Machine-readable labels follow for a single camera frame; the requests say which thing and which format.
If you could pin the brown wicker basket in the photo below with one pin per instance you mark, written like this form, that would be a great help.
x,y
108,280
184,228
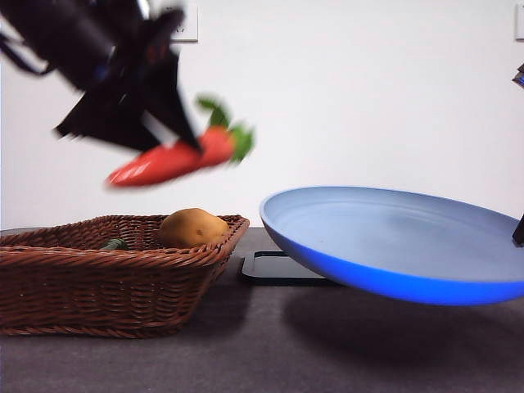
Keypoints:
x,y
102,286

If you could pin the white wall socket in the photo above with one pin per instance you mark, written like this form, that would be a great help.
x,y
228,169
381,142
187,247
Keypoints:
x,y
189,32

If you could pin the yellow-brown potato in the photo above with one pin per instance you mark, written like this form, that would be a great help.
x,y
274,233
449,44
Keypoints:
x,y
192,229

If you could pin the white wall plate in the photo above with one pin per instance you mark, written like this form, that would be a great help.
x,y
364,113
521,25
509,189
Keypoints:
x,y
520,23

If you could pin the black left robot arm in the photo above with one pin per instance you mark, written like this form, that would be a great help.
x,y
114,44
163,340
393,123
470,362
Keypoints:
x,y
61,28

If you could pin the blue round plate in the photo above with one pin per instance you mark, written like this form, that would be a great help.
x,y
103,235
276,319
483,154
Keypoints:
x,y
389,245

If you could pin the green pepper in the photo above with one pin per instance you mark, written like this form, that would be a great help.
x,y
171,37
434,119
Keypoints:
x,y
114,245

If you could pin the orange carrot with green leaves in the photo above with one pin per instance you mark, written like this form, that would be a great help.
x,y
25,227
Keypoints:
x,y
163,163

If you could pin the black flat tray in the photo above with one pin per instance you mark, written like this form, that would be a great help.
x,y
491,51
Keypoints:
x,y
266,274

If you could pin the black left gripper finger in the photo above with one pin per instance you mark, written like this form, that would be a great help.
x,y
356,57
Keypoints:
x,y
176,106
106,123

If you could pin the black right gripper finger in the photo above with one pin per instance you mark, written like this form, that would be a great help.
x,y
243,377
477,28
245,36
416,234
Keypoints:
x,y
519,235

